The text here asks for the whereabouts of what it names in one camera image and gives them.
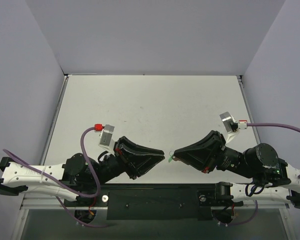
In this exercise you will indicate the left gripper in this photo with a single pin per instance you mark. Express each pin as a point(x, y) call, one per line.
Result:
point(123, 157)

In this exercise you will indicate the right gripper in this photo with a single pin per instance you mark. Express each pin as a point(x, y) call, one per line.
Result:
point(215, 151)

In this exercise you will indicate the green key tag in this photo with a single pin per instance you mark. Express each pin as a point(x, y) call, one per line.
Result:
point(170, 158)

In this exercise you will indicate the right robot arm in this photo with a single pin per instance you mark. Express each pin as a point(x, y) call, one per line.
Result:
point(272, 178)

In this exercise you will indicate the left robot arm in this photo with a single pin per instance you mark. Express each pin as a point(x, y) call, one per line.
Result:
point(78, 177)

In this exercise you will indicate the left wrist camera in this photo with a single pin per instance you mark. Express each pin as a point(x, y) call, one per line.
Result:
point(105, 137)

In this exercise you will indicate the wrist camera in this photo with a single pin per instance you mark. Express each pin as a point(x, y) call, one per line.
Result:
point(231, 126)
point(105, 137)

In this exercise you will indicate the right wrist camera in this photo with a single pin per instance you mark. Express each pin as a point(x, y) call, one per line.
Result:
point(231, 126)

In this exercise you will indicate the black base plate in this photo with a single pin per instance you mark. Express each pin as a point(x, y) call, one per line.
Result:
point(161, 201)

